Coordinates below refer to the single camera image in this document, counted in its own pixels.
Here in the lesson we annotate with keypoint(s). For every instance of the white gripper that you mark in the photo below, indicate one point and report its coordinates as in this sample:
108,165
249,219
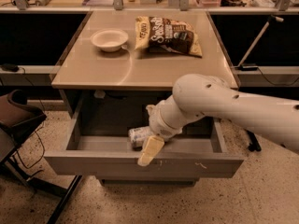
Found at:
160,124

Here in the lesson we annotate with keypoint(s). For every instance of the blue labelled plastic bottle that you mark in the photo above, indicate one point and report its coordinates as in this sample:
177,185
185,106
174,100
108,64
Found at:
138,135

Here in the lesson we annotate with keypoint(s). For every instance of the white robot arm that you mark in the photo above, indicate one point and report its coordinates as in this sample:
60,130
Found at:
195,97

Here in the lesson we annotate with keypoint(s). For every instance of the grey open drawer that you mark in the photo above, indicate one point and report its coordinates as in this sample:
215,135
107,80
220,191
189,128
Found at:
98,144

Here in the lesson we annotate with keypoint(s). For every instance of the grey counter cabinet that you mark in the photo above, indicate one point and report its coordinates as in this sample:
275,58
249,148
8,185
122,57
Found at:
144,77

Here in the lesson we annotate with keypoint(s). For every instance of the black table leg right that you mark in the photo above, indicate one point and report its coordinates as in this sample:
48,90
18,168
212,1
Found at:
253,144

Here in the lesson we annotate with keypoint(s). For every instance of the brown yellow chip bag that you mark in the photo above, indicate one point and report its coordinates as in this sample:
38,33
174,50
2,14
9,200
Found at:
171,35

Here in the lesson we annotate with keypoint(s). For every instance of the white bowl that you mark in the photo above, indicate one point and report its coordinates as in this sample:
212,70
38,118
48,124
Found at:
109,40

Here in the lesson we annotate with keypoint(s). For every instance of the black power adapter right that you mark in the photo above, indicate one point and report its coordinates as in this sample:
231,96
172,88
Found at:
248,67

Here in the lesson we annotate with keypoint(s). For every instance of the black power adapter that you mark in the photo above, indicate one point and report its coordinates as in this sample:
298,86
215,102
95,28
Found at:
9,67
248,67

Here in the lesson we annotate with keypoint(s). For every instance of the dark brown chair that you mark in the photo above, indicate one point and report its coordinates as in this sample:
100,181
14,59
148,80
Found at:
18,120

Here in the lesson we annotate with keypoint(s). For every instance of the white leaning rod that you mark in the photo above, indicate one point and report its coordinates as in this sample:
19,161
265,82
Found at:
270,20

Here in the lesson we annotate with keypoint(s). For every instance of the black power adapter left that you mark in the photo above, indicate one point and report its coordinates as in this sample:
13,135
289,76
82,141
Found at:
9,67

